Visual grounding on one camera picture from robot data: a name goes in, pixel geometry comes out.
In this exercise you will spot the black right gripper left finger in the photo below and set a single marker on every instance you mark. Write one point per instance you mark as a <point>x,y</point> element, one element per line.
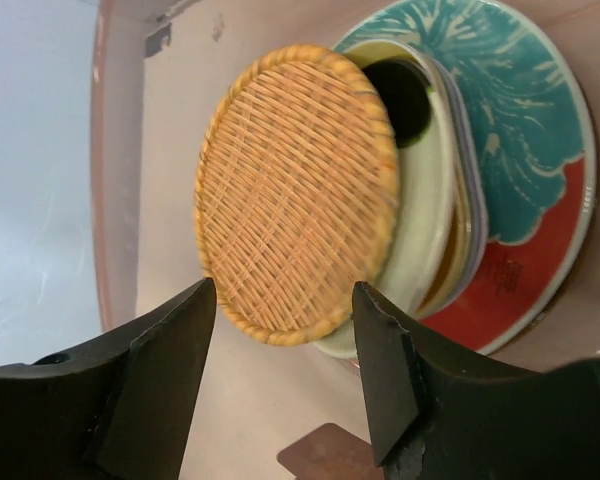
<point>119,406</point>

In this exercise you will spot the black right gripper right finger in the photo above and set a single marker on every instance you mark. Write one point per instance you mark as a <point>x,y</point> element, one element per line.
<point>437,410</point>

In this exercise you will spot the yellow square dish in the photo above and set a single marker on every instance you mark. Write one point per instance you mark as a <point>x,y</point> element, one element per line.
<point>382,48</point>

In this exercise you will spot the red and teal plate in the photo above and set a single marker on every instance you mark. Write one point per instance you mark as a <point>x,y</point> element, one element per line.
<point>536,154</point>

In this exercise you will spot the round woven bamboo plate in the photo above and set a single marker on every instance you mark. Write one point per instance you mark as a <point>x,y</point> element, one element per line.
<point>296,194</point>

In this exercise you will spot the cream round plate black mark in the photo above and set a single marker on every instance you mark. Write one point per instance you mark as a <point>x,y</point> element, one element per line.
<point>424,136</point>

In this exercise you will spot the purple square dish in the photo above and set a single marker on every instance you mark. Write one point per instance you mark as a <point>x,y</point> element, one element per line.
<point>472,210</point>

